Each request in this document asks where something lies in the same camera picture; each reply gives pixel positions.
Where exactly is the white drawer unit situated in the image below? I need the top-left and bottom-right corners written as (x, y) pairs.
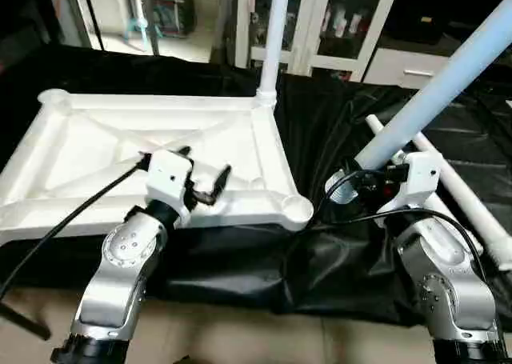
top-left (362, 47), bottom-right (450, 90)

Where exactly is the white glass-door cabinet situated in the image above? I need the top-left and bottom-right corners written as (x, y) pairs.
top-left (234, 0), bottom-right (402, 78)

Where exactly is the light blue metal frame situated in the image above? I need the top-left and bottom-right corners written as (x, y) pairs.
top-left (128, 0), bottom-right (158, 51)

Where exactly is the white plastic table leg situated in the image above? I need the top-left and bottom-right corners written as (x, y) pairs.
top-left (365, 114), bottom-right (486, 253)
top-left (412, 132), bottom-right (512, 274)
top-left (254, 0), bottom-right (294, 110)
top-left (325, 0), bottom-right (512, 206)

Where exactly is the black metal bench leg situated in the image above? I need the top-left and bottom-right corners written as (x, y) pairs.
top-left (0, 300), bottom-right (51, 342)

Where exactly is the black mat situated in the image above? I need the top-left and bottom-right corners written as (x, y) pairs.
top-left (0, 42), bottom-right (512, 333)

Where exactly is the black box yellow label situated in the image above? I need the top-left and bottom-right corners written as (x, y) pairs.
top-left (398, 0), bottom-right (501, 46)

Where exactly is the white plastic table top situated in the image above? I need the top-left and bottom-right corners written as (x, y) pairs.
top-left (0, 88), bottom-right (315, 245)

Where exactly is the dark storage box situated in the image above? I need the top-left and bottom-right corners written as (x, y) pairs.
top-left (152, 0), bottom-right (198, 38)

